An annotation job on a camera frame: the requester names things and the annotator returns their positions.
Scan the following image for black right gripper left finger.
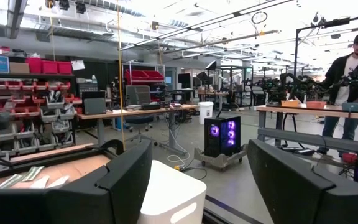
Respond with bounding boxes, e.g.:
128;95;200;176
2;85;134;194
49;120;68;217
0;140;153;224

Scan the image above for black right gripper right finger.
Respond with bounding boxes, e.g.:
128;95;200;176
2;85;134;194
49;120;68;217
247;139;358;224

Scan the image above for adhesive bandage strip wrapper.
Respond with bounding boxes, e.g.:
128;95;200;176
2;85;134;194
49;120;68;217
46;175;71;189
29;175;51;190
0;174;24;190
21;166;45;182

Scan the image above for black power bricks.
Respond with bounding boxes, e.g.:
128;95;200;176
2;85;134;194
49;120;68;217
280;145;316;156

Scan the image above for white plastic bin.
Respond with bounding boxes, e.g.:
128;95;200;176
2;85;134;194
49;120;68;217
137;160;208;224

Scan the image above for red floor object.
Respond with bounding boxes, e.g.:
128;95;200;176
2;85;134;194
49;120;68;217
342;152;358;164

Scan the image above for wooden workbench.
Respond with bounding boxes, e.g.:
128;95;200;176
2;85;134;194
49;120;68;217
76;104;199;156

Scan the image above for grey wheeled cart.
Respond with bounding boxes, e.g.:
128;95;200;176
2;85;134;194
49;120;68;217
193;143;249;172

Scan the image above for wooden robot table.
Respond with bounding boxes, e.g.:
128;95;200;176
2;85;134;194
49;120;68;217
255;104;358;156

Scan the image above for black flat device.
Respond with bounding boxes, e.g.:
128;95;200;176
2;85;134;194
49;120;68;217
140;103;162;111

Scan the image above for black computer tower purple fans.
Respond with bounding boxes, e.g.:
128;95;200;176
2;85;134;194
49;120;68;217
204;115;242;158

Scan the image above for grey office chair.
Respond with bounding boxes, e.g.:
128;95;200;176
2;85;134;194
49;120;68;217
124;85;158;147

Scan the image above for teal bin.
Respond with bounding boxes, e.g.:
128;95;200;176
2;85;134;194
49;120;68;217
341;101;358;113

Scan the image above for background black robot arms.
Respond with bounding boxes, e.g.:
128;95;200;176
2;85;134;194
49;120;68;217
256;70;358;105

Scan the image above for white waste bin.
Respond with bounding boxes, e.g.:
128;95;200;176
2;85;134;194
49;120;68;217
198;101;214;126

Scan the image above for black monitor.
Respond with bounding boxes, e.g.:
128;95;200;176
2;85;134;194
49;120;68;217
177;72;192;90

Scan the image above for wooden background table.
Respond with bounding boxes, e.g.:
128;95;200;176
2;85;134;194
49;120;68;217
196;88;229;111

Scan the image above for white paper sheet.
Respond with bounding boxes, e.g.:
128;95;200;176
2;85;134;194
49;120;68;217
71;59;86;72

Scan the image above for red storage box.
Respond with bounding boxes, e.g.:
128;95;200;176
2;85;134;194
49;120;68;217
41;60;58;75
57;61;73;75
26;57;43;74

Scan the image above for person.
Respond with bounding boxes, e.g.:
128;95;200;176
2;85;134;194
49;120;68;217
321;32;358;156

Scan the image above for black studio softbox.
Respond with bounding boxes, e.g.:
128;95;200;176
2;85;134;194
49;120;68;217
204;59;218;71

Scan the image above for cardboard box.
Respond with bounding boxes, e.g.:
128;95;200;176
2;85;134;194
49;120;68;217
9;62;30;75

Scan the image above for grey ceiling pipe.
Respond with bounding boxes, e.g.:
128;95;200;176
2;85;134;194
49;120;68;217
163;29;281;55

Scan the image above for long linear ceiling light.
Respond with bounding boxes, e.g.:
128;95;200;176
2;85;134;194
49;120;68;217
118;0;295;52

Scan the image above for white floor cable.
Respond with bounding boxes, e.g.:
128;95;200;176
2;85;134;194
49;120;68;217
166;123;191;165

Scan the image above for black floor cable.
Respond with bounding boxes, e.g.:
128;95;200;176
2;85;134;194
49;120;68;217
180;166;208;181

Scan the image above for yellow hanging cable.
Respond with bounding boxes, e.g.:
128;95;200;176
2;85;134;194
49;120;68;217
48;12;57;62
116;0;127;152

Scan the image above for wire rack red bins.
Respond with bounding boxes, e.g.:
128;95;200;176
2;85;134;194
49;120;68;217
122;62;167;105

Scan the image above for black frame workstation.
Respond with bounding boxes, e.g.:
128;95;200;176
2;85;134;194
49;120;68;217
215;64;255;108

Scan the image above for black overhead camera gantry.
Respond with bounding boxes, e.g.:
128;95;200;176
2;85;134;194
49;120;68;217
293;12;358;78

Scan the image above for black hanging cable loop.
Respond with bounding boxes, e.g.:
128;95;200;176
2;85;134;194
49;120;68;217
250;11;269;25

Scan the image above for grey ceiling duct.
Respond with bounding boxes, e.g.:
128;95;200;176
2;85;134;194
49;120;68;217
82;0;145;18

